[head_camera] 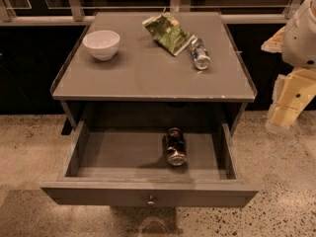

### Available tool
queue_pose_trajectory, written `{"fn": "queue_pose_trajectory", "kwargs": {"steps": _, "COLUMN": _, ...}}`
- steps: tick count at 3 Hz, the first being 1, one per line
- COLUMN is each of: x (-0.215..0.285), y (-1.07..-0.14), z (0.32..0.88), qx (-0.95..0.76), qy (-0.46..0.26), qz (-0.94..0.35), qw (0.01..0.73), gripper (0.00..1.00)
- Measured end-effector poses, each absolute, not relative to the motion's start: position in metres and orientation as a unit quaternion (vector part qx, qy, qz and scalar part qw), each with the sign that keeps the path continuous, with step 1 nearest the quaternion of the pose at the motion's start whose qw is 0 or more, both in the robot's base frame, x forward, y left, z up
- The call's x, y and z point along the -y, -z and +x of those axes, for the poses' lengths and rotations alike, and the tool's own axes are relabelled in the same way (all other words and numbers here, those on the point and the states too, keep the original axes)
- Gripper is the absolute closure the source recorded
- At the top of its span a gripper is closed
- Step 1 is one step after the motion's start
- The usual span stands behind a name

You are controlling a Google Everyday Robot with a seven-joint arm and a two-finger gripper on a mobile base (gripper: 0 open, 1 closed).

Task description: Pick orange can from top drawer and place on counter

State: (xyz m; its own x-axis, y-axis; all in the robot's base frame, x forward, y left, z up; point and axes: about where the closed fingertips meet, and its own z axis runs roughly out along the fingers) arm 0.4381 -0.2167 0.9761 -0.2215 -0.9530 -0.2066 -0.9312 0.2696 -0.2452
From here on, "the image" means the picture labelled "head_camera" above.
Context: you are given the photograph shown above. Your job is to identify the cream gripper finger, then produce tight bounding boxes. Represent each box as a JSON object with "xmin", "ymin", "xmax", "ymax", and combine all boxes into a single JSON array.
[
  {"xmin": 261, "ymin": 27, "xmax": 284, "ymax": 53},
  {"xmin": 266, "ymin": 75, "xmax": 301, "ymax": 132}
]

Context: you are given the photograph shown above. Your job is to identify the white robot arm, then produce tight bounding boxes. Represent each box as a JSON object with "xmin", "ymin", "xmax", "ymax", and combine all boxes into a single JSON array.
[{"xmin": 261, "ymin": 0, "xmax": 316, "ymax": 127}]

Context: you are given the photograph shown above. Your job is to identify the grey cabinet with counter top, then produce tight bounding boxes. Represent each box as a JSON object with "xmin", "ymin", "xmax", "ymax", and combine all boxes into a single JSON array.
[{"xmin": 51, "ymin": 12, "xmax": 256, "ymax": 124}]

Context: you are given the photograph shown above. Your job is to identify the metal drawer knob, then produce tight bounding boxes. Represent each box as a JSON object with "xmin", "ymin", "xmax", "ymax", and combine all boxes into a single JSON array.
[{"xmin": 146, "ymin": 196, "xmax": 156, "ymax": 206}]

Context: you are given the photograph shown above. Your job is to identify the grey open top drawer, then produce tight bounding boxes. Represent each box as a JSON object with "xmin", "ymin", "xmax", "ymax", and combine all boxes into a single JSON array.
[{"xmin": 40, "ymin": 123, "xmax": 258, "ymax": 207}]

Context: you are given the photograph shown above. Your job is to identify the clear plastic water bottle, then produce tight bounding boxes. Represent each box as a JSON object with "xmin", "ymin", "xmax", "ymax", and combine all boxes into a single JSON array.
[{"xmin": 190, "ymin": 38, "xmax": 210, "ymax": 70}]

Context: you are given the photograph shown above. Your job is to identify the green chip bag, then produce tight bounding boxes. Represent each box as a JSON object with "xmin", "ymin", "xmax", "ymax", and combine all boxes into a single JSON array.
[{"xmin": 142, "ymin": 12, "xmax": 195, "ymax": 56}]

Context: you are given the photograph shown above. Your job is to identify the white ceramic bowl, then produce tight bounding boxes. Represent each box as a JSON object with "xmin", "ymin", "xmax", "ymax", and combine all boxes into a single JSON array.
[{"xmin": 82, "ymin": 30, "xmax": 120, "ymax": 60}]

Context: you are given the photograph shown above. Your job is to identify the metal railing frame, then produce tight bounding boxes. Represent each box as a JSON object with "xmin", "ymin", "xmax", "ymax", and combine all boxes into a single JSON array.
[{"xmin": 0, "ymin": 0, "xmax": 303, "ymax": 26}]

